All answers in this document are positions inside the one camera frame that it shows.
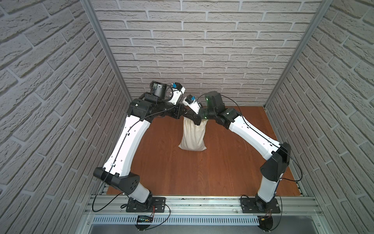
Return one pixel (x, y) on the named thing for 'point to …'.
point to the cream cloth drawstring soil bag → (193, 135)
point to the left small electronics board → (143, 219)
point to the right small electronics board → (266, 222)
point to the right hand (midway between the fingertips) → (180, 116)
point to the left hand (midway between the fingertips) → (185, 105)
